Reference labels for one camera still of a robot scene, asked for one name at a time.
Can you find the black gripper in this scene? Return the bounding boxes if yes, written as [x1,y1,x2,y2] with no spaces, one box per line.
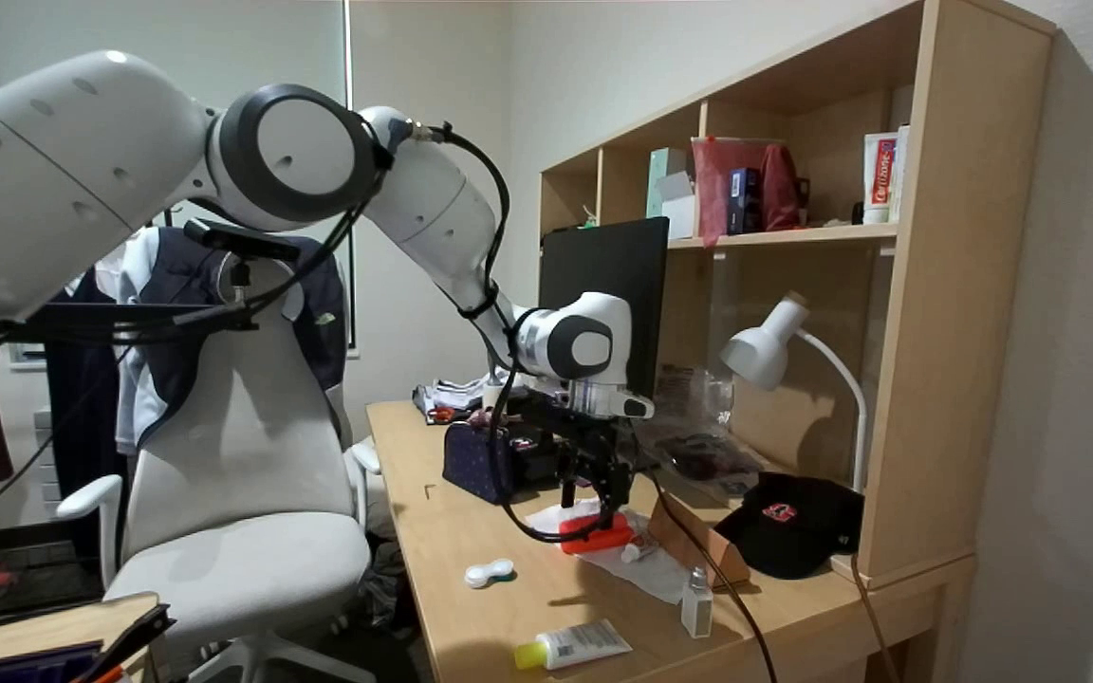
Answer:
[541,404,653,530]

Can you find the white desk lamp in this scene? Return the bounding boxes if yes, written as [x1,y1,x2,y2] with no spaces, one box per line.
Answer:
[718,291,873,492]

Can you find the white crumpled cloth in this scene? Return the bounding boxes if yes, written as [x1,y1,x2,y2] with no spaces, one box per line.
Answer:
[522,505,702,608]

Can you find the clear plastic bag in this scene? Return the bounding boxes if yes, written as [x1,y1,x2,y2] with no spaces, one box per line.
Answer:
[632,366,766,505]

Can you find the brown cardboard piece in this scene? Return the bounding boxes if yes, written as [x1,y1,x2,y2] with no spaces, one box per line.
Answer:
[645,488,752,592]

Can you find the dark purple box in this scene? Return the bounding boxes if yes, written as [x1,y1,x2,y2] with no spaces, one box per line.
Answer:
[439,419,563,505]

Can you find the white contact lens case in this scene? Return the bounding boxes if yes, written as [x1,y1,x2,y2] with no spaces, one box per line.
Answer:
[464,555,518,592]

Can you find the small white bottle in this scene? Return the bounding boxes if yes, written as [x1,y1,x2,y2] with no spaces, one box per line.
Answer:
[674,562,718,641]

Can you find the white tube with yellow cap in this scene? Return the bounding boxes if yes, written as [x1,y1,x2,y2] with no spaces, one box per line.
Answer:
[507,615,637,677]

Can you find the crumpled cloth pile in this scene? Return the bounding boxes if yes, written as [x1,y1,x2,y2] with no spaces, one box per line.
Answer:
[408,372,499,428]

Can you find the black cap with red logo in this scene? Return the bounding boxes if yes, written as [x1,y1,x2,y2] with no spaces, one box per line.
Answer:
[709,471,864,583]

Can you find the black computer monitor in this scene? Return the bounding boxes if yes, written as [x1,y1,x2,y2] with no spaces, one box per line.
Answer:
[536,216,672,404]

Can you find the green and white boxes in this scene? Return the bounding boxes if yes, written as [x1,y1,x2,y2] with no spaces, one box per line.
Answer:
[640,146,702,244]

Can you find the dark hanging jacket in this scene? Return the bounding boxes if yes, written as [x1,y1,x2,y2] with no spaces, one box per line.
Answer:
[47,225,354,497]

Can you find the red bag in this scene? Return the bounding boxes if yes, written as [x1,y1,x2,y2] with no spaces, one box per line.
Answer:
[687,133,812,244]

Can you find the white office chair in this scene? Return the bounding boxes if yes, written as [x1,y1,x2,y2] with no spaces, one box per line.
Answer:
[53,225,378,683]

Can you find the wooden shelf unit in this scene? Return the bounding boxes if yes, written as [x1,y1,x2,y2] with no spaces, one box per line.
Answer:
[536,0,1061,583]

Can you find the wooden board with pens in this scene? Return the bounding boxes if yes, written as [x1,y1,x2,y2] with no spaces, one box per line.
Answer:
[0,592,177,683]

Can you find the black screen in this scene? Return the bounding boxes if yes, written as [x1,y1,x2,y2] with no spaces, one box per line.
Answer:
[0,510,105,636]

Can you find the black desk cable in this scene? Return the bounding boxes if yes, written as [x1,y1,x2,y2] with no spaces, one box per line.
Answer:
[645,471,782,683]

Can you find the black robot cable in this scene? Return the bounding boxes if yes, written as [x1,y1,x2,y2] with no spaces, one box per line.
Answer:
[425,119,653,545]

